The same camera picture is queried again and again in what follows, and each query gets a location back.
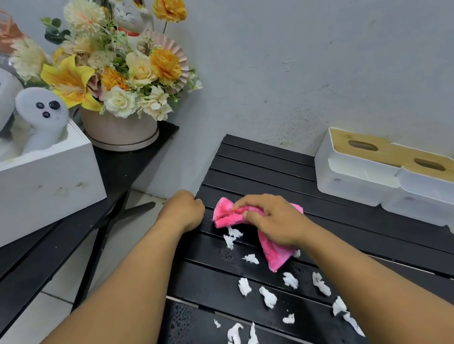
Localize person's right hand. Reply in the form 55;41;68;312
228;190;312;250

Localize person's left hand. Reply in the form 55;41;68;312
157;187;208;234

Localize pink cleaning cloth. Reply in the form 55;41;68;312
207;194;305;276

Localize person's left forearm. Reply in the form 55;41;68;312
36;205;194;344

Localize person's right forearm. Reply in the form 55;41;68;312
284;222;454;344

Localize scattered white tissue scraps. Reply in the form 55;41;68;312
209;226;405;344

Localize white tissue box bamboo lid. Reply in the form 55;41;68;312
378;142;454;228
310;125;406;209

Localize pink round flower pot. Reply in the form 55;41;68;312
74;104;163;157

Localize pink pleated paper fan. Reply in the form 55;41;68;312
140;30;195;92

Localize artificial flower bouquet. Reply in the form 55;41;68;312
3;0;214;128

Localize white foam box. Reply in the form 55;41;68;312
0;108;117;289

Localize white handheld controller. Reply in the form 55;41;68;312
8;85;72;159

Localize black folding side table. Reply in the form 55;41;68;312
0;100;180;344

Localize white lucky cat figurine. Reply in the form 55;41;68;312
103;0;158;53

